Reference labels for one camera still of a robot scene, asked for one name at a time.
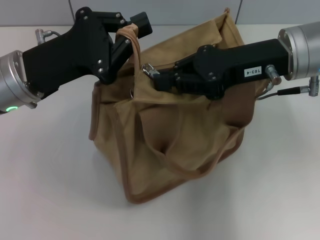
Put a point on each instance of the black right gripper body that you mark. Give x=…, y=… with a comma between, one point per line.
x=237, y=65

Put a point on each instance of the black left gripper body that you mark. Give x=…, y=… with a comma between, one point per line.
x=75, y=55

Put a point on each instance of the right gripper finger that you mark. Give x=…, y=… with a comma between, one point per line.
x=187, y=66
x=185, y=85

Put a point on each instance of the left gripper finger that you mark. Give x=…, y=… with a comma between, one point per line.
x=112, y=21
x=122, y=53

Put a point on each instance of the silver metal zipper pull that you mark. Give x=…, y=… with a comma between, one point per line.
x=150, y=71

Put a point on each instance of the khaki canvas food bag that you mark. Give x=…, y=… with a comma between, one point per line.
x=187, y=140

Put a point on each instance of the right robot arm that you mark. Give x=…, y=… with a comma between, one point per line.
x=305, y=50

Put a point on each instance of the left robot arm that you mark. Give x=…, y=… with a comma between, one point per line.
x=12, y=80

